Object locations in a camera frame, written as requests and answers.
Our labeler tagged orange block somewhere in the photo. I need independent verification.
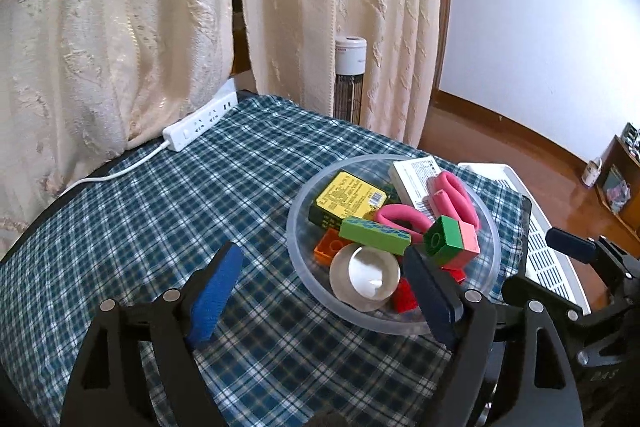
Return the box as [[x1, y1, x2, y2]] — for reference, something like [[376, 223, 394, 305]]
[[314, 228, 351, 268]]

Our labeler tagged white power cable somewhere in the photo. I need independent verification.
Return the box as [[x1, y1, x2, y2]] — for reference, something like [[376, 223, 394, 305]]
[[55, 139, 173, 198]]

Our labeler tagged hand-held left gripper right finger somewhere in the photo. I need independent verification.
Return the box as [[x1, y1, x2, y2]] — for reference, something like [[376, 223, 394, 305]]
[[402, 247, 586, 427]]

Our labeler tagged red block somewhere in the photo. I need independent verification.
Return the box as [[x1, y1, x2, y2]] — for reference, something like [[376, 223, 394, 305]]
[[390, 264, 468, 313]]

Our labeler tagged green block with blue dots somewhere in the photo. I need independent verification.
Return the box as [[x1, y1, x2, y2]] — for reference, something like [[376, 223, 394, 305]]
[[339, 216, 412, 256]]

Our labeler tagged white power strip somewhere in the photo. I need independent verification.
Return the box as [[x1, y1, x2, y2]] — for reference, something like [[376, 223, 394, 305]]
[[162, 77, 238, 152]]

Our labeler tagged clear plastic bowl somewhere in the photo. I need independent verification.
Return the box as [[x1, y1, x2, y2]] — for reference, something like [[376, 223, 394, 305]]
[[286, 154, 502, 335]]

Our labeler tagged dark green box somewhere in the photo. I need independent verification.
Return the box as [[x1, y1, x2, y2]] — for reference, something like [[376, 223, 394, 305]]
[[307, 170, 401, 228]]

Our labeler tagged blue plaid tablecloth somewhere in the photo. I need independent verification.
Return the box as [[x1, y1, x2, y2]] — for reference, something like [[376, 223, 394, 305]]
[[0, 94, 531, 427]]

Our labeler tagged white round lid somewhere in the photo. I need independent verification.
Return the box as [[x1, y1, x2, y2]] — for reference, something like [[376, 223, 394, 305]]
[[329, 243, 403, 310]]

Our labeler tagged pink foam roller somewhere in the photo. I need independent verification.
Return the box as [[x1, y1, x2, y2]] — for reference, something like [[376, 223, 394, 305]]
[[374, 203, 436, 244], [424, 172, 482, 233]]

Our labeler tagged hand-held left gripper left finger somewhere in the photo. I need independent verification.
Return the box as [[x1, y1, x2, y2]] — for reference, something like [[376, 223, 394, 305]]
[[60, 241, 244, 427]]

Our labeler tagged green and pink block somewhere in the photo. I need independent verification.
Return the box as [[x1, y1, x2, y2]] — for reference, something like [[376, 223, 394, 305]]
[[424, 216, 481, 270]]

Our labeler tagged white mug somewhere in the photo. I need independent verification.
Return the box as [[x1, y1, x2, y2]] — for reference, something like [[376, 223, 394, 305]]
[[581, 158, 603, 186]]

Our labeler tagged wooden shelf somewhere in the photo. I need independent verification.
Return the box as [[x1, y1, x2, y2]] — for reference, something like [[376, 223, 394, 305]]
[[595, 122, 640, 243]]

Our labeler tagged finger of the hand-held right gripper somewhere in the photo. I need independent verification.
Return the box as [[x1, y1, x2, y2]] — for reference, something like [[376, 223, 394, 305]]
[[546, 228, 598, 264], [500, 277, 583, 333]]

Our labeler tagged white tower heater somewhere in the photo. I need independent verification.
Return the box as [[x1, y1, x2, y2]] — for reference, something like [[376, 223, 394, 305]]
[[334, 36, 367, 124]]

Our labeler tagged white panel heater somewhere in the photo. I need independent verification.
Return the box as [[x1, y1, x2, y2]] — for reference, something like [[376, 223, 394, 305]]
[[457, 163, 593, 313]]

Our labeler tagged white medicine box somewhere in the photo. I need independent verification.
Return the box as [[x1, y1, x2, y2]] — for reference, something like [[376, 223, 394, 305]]
[[389, 157, 451, 212]]

